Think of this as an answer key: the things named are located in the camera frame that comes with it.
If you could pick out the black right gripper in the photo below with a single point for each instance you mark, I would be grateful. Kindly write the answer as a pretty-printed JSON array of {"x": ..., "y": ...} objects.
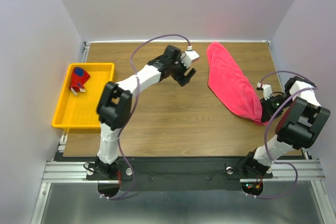
[{"x": 266, "y": 112}]

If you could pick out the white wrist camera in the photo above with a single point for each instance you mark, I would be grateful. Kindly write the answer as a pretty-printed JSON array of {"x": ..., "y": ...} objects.
[
  {"x": 266, "y": 89},
  {"x": 189, "y": 57}
]

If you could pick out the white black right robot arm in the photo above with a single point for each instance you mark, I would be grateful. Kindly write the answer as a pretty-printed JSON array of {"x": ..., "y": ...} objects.
[{"x": 302, "y": 118}]

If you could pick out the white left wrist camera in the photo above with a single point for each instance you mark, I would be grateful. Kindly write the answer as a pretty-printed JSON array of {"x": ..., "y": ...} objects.
[{"x": 189, "y": 57}]

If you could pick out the pink towel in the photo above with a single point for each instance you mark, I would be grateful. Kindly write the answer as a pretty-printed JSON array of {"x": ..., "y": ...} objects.
[{"x": 230, "y": 85}]

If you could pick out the yellow plastic tray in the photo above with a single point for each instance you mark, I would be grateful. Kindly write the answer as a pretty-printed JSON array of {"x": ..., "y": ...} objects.
[{"x": 79, "y": 111}]

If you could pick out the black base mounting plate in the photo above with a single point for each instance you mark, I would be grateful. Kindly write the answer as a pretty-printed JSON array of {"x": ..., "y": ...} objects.
[{"x": 143, "y": 184}]

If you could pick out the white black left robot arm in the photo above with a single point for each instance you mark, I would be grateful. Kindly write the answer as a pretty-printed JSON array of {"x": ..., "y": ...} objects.
[{"x": 116, "y": 102}]

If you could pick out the red and blue patterned towel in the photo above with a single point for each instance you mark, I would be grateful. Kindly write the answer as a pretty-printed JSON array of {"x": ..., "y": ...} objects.
[{"x": 78, "y": 78}]

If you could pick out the aluminium front frame rail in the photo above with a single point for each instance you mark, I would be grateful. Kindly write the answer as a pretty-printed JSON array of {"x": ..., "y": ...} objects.
[{"x": 183, "y": 169}]

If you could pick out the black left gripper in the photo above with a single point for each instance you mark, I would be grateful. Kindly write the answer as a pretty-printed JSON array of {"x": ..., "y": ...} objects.
[{"x": 181, "y": 78}]

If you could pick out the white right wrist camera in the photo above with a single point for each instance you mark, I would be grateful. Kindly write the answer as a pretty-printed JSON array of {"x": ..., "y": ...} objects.
[{"x": 266, "y": 89}]

